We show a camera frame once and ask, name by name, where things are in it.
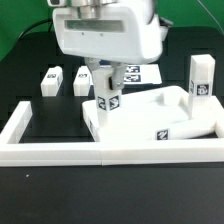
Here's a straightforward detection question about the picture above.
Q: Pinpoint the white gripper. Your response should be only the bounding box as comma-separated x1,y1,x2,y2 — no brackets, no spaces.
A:
53,6,162,90

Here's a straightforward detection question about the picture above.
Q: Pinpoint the white desk tabletop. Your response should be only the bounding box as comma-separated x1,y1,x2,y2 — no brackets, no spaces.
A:
82,86,224,143

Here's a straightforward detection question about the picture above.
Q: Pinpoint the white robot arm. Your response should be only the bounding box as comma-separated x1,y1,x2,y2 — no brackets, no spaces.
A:
47,0,173,90

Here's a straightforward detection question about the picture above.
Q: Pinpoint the white marker sheet with tags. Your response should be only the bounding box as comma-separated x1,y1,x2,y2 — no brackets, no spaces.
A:
123,64,162,85

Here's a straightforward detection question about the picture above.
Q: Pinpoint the black cable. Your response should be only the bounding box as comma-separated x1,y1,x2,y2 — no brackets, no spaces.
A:
18,19,56,41

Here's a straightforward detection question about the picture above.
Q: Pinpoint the white U-shaped obstacle frame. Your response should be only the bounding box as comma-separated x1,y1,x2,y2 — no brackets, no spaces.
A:
0,95,224,167

